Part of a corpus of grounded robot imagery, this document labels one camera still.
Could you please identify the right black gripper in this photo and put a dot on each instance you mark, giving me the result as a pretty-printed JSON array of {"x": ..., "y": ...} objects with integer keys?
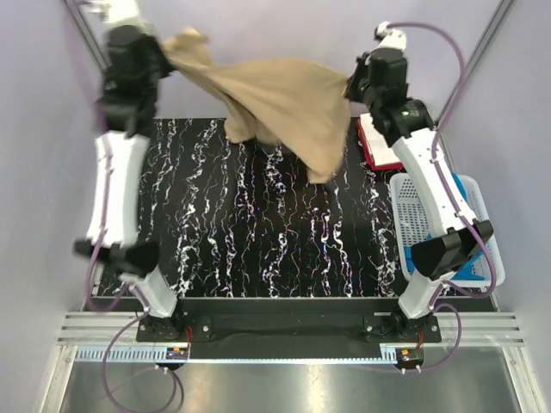
[{"x": 360, "y": 69}]

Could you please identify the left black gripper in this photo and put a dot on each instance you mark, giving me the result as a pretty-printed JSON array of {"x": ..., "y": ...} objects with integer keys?
[{"x": 152, "y": 42}]

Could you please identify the beige t shirt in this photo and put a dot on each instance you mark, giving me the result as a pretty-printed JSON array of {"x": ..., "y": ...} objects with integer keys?
[{"x": 298, "y": 103}]

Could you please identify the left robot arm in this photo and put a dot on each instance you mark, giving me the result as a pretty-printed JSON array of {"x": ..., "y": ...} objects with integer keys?
[{"x": 126, "y": 109}]

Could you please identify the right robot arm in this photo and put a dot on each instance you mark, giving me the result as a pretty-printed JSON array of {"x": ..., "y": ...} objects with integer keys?
[{"x": 414, "y": 137}]

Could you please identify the folded red t shirt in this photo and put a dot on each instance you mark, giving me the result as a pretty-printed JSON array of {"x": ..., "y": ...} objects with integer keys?
[{"x": 369, "y": 155}]

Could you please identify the folded white t shirt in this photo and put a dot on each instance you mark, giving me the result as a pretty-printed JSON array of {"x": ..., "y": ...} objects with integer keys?
[{"x": 382, "y": 152}]

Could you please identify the white plastic laundry basket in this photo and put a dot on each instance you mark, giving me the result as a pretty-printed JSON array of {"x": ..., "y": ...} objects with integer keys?
[{"x": 412, "y": 227}]

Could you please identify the blue t shirt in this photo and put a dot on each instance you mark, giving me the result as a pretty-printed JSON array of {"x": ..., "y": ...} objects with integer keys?
[{"x": 453, "y": 232}]

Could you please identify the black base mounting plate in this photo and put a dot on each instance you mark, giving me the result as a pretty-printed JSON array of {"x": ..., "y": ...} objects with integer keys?
[{"x": 288, "y": 329}]

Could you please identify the left aluminium frame post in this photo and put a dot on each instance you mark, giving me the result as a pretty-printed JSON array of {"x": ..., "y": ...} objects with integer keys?
[{"x": 87, "y": 59}]

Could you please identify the aluminium frame post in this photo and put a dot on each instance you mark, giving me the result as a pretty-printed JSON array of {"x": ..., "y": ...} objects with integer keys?
[
  {"x": 87, "y": 59},
  {"x": 487, "y": 37}
]

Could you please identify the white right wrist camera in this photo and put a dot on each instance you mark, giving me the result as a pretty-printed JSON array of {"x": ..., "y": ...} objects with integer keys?
[{"x": 391, "y": 38}]

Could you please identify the right aluminium frame post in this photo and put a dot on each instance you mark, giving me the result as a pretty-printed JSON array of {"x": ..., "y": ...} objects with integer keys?
[{"x": 487, "y": 37}]

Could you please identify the aluminium rail profile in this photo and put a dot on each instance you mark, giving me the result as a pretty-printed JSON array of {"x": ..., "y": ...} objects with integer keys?
[{"x": 478, "y": 329}]

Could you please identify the grey slotted cable duct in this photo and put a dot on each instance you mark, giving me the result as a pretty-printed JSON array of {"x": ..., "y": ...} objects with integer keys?
[{"x": 142, "y": 354}]

